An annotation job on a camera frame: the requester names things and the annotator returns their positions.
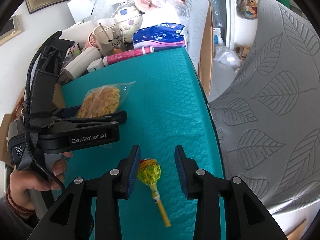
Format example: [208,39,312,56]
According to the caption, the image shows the glass cup with stick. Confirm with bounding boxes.
[93,23,125,56]

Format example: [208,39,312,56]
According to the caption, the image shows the blue white tissue pack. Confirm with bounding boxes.
[132,23,186,49]

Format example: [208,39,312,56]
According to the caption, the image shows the gold wall intercom panel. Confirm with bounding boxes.
[0,15,24,45]

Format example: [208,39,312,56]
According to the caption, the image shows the yellow green lollipop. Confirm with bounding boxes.
[137,159,171,227]

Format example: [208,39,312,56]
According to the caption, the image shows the colourful hanging bag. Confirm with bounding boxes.
[236,0,258,20]

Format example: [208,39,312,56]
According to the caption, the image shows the person's left hand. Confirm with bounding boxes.
[9,151,74,210]

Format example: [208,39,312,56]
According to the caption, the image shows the pink tube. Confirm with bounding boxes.
[103,46,155,66]

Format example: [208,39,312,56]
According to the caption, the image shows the teal bubble mat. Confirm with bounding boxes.
[62,49,223,239]

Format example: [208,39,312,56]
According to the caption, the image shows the clear bag yellow snacks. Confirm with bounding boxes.
[76,81,136,118]

